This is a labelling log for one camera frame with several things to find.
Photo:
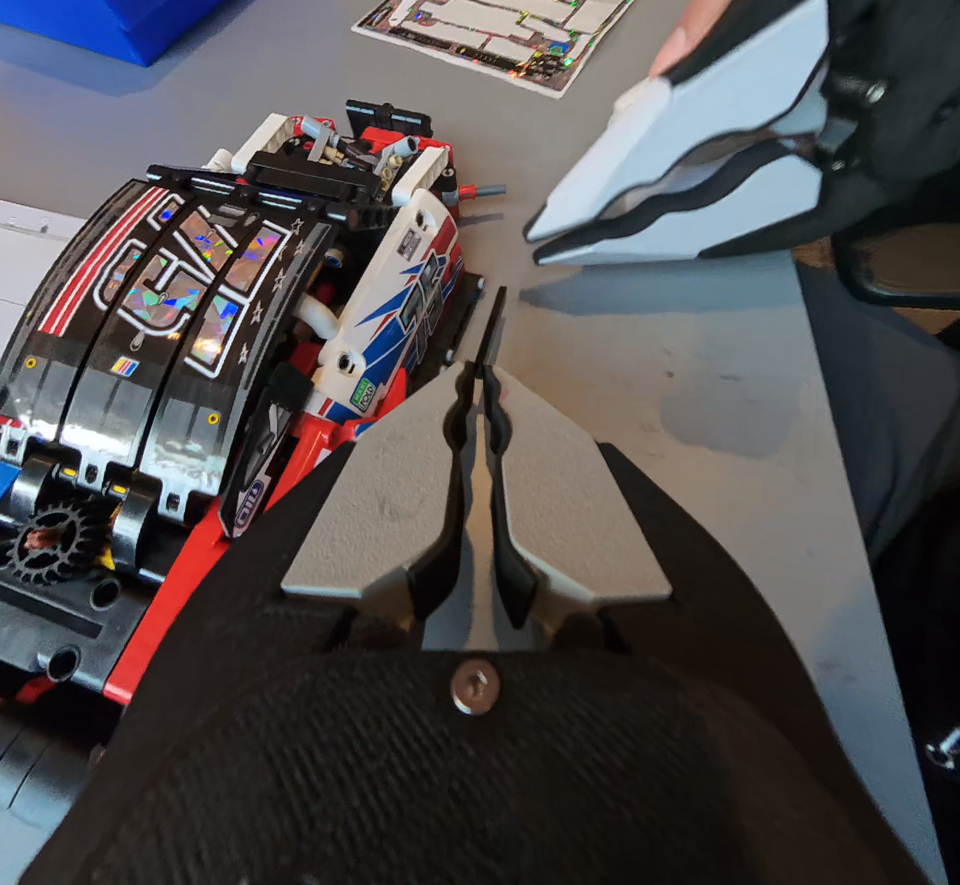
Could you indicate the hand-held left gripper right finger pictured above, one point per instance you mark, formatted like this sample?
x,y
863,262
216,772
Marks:
x,y
570,502

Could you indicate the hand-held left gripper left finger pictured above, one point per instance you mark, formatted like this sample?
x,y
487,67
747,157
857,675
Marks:
x,y
375,495

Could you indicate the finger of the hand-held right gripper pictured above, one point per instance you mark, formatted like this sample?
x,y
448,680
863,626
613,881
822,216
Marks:
x,y
720,217
675,142

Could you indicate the small black curved piece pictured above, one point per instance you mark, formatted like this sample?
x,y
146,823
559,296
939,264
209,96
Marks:
x,y
491,330

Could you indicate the toy brick race car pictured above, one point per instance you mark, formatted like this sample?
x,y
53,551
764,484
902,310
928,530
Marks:
x,y
187,285

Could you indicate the person's right hand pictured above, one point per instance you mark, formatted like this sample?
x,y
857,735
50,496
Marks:
x,y
720,0

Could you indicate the holographic sticker sheet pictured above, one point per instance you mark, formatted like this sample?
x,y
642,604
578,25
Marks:
x,y
525,0

